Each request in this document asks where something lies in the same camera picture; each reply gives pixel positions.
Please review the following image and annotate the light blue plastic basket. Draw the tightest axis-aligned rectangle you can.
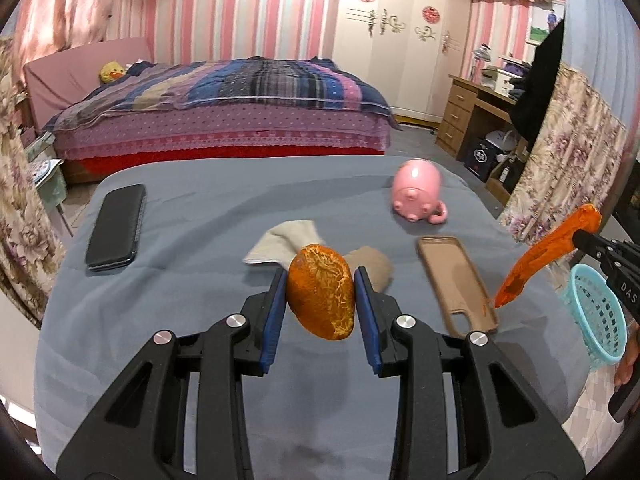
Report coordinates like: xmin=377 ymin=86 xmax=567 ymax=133
xmin=560 ymin=263 xmax=627 ymax=370

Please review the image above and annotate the grey table cloth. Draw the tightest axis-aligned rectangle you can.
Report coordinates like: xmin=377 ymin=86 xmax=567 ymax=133
xmin=36 ymin=157 xmax=587 ymax=479

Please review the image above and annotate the black smartphone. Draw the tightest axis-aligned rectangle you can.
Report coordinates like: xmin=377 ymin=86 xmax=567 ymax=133
xmin=85 ymin=184 xmax=146 ymax=272

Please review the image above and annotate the blue plaid quilt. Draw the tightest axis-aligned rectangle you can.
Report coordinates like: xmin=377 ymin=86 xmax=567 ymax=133
xmin=44 ymin=56 xmax=399 ymax=132

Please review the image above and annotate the white wardrobe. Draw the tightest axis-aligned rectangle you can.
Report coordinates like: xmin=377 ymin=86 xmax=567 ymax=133
xmin=332 ymin=0 xmax=471 ymax=122

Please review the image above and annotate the small bedside stand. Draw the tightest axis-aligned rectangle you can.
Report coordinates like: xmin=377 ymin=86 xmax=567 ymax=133
xmin=25 ymin=132 xmax=74 ymax=243

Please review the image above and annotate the pink pig mug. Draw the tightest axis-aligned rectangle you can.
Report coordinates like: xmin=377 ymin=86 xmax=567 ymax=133
xmin=390 ymin=158 xmax=448 ymax=224

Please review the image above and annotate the orange mandarin fruit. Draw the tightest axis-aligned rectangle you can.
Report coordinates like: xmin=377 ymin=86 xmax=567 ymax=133
xmin=286 ymin=244 xmax=355 ymax=341

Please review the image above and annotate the person's right hand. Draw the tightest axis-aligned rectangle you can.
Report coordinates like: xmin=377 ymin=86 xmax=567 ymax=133
xmin=614 ymin=321 xmax=639 ymax=388

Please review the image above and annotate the yellow duck plush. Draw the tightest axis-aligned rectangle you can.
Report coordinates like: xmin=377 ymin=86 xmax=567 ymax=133
xmin=99 ymin=62 xmax=126 ymax=84

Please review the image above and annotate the floral curtain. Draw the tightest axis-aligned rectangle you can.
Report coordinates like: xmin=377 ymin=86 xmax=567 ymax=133
xmin=499 ymin=0 xmax=634 ymax=246
xmin=0 ymin=38 xmax=65 ymax=328

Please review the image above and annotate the wooden desk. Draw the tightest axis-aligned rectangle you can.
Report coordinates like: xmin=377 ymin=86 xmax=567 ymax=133
xmin=435 ymin=75 xmax=516 ymax=162

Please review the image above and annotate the black box under desk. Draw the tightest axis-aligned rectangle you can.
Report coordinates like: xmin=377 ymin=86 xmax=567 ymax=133
xmin=464 ymin=139 xmax=503 ymax=182

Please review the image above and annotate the desk lamp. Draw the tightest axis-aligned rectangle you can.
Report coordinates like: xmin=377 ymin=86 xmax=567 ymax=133
xmin=470 ymin=44 xmax=491 ymax=84

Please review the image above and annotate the tan phone case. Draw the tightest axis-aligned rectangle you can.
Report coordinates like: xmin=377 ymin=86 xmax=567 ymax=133
xmin=416 ymin=235 xmax=499 ymax=338

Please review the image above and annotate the bed with purple sheet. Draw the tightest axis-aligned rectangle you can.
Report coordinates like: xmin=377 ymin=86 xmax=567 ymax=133
xmin=24 ymin=38 xmax=395 ymax=183

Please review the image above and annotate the left floral curtain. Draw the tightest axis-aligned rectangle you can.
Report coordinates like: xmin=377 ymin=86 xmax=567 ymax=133
xmin=0 ymin=38 xmax=65 ymax=328

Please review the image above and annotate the pink window curtain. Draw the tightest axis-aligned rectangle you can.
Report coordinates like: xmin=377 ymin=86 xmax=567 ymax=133
xmin=8 ymin=0 xmax=166 ymax=91

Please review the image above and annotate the beige cloth piece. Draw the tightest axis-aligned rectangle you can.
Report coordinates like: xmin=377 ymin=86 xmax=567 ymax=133
xmin=243 ymin=220 xmax=324 ymax=270

